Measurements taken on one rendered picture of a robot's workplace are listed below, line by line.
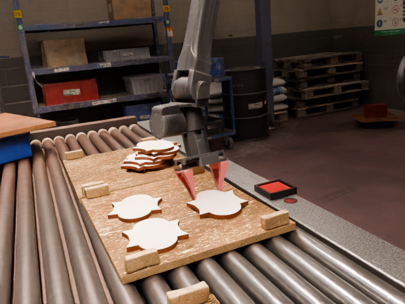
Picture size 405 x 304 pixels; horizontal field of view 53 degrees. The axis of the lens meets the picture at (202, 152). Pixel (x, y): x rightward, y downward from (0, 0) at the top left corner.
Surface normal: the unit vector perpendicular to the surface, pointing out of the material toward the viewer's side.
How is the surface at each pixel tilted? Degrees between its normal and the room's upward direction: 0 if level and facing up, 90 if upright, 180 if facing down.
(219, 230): 0
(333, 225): 0
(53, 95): 90
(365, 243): 0
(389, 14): 90
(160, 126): 85
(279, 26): 90
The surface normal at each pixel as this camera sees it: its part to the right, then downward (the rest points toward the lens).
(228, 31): 0.40, 0.22
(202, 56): 0.66, -0.07
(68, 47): 0.58, 0.24
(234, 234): -0.08, -0.96
